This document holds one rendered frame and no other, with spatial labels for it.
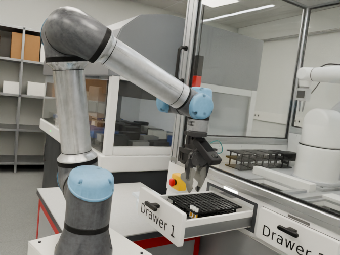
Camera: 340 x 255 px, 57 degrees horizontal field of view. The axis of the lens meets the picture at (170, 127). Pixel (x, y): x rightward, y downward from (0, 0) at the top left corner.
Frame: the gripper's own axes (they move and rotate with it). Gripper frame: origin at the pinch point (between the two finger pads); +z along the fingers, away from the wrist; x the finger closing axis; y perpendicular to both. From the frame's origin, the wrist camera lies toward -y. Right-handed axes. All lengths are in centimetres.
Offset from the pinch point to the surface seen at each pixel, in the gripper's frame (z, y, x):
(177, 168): 4.5, 43.3, -24.1
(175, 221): 8.0, -5.4, 11.3
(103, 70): -43, 93, -1
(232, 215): 8.6, -7.3, -12.3
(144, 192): 5.1, 16.6, 10.5
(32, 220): 96, 219, 7
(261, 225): 10.9, -13.8, -20.5
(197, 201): 7.5, 6.9, -7.4
